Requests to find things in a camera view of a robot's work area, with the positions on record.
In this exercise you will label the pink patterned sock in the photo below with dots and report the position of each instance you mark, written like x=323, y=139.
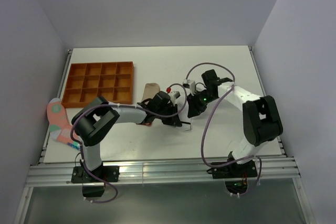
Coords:
x=59, y=125

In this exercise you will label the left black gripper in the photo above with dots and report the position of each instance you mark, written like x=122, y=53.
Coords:
x=172, y=121

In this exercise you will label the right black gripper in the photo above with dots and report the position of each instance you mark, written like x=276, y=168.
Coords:
x=195, y=108

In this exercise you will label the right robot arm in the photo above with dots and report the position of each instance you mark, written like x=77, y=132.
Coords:
x=261, y=119

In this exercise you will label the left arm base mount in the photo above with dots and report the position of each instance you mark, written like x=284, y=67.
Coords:
x=106, y=173

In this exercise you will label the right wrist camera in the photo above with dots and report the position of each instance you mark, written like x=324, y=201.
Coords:
x=189, y=84

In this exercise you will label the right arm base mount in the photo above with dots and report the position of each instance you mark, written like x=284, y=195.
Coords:
x=239, y=171

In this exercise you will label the orange compartment tray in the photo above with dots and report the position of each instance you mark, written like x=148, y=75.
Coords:
x=86, y=81

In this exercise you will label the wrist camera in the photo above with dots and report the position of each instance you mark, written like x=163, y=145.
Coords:
x=174, y=95
x=189, y=84

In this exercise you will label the beige red reindeer sock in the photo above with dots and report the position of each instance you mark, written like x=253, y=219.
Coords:
x=150, y=90

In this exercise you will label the aluminium frame rail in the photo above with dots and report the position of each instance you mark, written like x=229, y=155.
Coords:
x=156, y=172

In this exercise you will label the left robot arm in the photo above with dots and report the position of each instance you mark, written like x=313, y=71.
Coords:
x=94, y=122

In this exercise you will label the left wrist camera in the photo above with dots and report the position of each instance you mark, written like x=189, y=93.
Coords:
x=174, y=95

